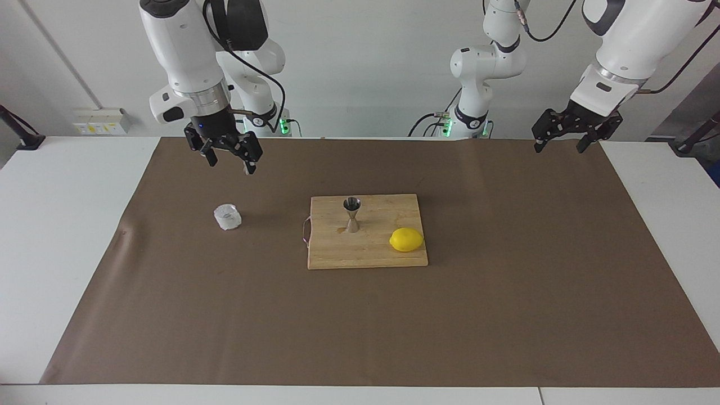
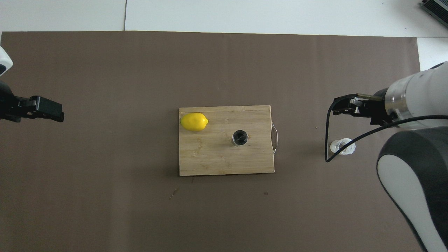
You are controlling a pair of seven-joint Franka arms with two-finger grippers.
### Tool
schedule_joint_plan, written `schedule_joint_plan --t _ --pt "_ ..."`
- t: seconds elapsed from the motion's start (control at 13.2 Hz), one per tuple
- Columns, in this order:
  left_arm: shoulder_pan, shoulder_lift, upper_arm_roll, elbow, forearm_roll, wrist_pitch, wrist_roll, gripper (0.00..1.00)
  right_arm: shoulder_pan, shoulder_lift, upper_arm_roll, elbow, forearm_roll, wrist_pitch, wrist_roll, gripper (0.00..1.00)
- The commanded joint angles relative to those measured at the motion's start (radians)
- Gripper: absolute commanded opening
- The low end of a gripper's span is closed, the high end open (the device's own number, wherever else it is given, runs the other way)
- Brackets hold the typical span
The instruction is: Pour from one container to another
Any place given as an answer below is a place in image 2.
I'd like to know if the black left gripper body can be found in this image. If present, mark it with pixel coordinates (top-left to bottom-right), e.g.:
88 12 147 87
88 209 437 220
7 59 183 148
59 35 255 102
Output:
0 80 16 121

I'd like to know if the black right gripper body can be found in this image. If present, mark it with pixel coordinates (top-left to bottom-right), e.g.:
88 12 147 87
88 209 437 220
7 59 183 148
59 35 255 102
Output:
370 88 398 126

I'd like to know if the clear plastic cup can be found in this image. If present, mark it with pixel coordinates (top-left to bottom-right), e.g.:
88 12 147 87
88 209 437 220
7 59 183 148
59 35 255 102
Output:
330 138 357 156

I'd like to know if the steel double jigger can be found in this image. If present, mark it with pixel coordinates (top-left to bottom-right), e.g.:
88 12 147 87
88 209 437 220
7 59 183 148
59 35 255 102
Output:
232 129 249 147

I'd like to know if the brown paper table mat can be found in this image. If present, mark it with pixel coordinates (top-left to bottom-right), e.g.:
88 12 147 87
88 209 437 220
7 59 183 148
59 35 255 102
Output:
0 31 440 252

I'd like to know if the grey ribbed metal device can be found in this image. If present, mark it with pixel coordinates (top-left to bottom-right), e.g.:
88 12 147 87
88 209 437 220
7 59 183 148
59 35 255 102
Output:
420 0 448 19

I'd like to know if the wooden cutting board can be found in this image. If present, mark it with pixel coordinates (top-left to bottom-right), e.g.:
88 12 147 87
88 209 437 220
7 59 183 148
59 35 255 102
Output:
178 105 279 176

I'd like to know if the yellow lemon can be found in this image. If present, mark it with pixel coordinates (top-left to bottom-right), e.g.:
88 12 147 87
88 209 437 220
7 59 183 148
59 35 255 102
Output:
180 113 209 132

